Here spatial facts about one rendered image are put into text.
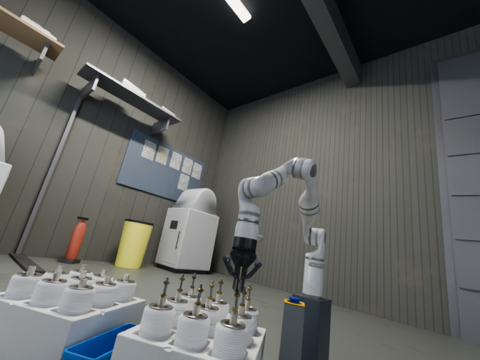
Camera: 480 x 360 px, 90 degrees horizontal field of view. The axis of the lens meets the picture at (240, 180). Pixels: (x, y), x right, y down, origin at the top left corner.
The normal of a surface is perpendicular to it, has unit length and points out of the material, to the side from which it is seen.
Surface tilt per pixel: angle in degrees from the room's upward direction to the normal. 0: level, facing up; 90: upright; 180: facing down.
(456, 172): 90
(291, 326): 90
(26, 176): 90
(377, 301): 90
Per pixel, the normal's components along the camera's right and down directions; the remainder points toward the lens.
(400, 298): -0.63, -0.31
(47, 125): 0.76, -0.06
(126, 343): -0.20, -0.30
